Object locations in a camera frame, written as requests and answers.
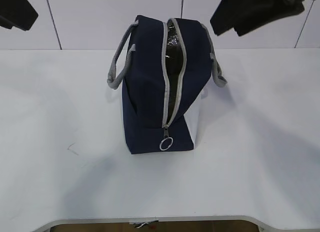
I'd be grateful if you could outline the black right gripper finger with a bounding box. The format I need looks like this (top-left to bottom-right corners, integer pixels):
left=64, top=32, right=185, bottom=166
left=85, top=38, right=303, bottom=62
left=210, top=0, right=305, bottom=36

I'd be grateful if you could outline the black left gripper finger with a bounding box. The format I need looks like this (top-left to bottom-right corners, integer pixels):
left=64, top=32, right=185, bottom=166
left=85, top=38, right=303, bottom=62
left=0, top=0, right=39, bottom=31

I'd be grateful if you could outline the navy blue lunch bag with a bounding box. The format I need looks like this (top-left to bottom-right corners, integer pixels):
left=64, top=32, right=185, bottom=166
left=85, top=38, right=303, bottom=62
left=107, top=15, right=227, bottom=154

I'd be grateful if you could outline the small debris under table edge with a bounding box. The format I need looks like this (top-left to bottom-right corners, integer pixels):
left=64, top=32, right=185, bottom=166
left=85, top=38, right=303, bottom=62
left=129, top=220, right=159, bottom=230

